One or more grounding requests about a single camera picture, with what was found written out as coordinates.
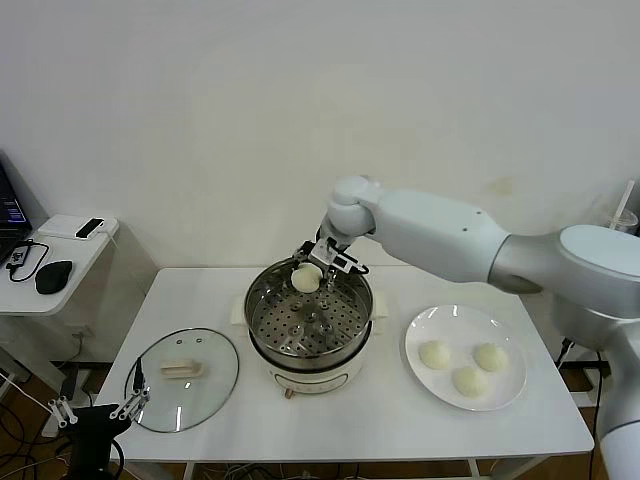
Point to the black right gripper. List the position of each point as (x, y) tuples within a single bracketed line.
[(306, 247)]

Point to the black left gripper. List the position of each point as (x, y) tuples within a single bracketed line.
[(92, 425)]

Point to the white steamed baozi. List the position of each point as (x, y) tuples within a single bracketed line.
[(469, 382), (491, 357), (434, 356), (306, 279)]

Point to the round glass pot lid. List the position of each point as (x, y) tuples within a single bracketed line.
[(182, 371)]

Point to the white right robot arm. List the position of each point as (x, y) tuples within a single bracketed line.
[(440, 240)]

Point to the perforated steel steamer basket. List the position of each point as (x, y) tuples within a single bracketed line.
[(310, 325)]

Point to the cream electric cooking pot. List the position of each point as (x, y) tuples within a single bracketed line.
[(310, 382)]

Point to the black computer mouse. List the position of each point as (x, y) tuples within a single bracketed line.
[(53, 276)]

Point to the round white plate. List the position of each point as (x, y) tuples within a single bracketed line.
[(470, 330)]

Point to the black and white phone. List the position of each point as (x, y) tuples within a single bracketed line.
[(90, 228)]

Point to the flat white box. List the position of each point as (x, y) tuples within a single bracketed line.
[(56, 226)]

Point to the black laptop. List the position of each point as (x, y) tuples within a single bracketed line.
[(9, 240)]

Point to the white side table with cup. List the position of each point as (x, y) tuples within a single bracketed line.
[(587, 395)]

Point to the clear plastic drink cup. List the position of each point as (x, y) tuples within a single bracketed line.
[(625, 220)]

